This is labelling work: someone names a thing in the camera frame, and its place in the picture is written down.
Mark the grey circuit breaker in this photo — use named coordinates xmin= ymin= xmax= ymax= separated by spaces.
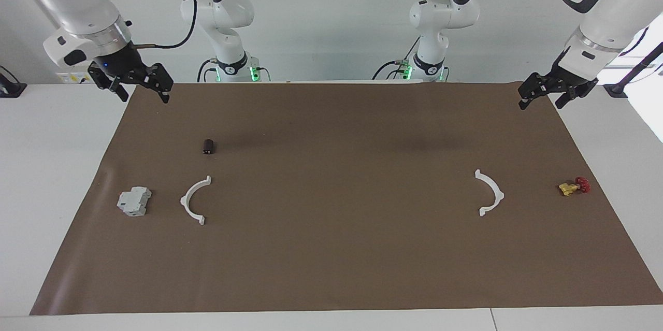
xmin=117 ymin=186 xmax=153 ymax=218

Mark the brown table mat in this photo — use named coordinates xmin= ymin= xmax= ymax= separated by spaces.
xmin=30 ymin=81 xmax=663 ymax=316

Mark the black left base cable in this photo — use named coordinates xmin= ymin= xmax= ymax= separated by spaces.
xmin=372 ymin=36 xmax=421 ymax=81

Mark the white half-ring pipe clamp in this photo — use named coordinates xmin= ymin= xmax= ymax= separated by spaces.
xmin=474 ymin=169 xmax=505 ymax=217
xmin=180 ymin=175 xmax=212 ymax=226

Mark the brass valve red handle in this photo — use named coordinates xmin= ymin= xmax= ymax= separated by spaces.
xmin=558 ymin=177 xmax=592 ymax=197

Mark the black table clamp mount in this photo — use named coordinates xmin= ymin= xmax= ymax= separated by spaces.
xmin=0 ymin=65 xmax=27 ymax=98

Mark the black right base cable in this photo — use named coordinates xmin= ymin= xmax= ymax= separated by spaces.
xmin=197 ymin=58 xmax=219 ymax=83

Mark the black base cable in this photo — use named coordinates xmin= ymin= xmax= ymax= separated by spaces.
xmin=197 ymin=58 xmax=219 ymax=83
xmin=372 ymin=36 xmax=421 ymax=81

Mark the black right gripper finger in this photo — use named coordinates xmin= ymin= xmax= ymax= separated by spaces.
xmin=147 ymin=63 xmax=175 ymax=104
xmin=105 ymin=79 xmax=129 ymax=103

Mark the white wall socket strip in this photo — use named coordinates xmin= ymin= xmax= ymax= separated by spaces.
xmin=56 ymin=70 xmax=97 ymax=84

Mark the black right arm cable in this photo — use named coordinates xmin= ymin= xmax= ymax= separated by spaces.
xmin=129 ymin=0 xmax=198 ymax=50

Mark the black stand with pole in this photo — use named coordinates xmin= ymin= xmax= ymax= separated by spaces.
xmin=603 ymin=41 xmax=663 ymax=99

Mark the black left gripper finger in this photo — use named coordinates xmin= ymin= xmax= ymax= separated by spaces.
xmin=554 ymin=87 xmax=586 ymax=110
xmin=518 ymin=76 xmax=550 ymax=110

